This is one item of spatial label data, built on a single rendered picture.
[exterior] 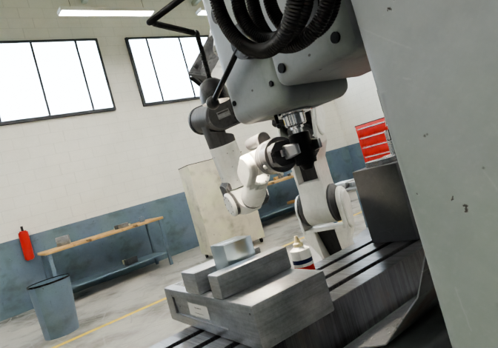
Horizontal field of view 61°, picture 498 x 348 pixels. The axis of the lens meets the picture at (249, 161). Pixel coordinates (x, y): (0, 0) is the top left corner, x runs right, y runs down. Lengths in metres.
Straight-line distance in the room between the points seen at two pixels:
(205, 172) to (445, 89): 6.63
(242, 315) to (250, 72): 0.46
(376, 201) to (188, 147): 8.44
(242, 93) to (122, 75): 8.43
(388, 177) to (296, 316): 0.48
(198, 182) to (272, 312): 6.33
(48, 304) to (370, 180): 4.76
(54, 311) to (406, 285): 4.85
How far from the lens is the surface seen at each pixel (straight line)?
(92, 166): 8.58
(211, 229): 6.99
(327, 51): 0.70
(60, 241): 7.82
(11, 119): 8.45
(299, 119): 0.91
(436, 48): 0.47
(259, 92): 0.86
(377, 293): 0.88
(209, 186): 7.01
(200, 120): 1.33
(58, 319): 5.52
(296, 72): 0.75
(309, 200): 1.59
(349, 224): 1.60
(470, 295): 0.52
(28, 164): 8.38
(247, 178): 1.12
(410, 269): 0.96
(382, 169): 1.06
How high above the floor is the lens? 1.21
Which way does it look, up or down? 2 degrees up
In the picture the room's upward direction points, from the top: 16 degrees counter-clockwise
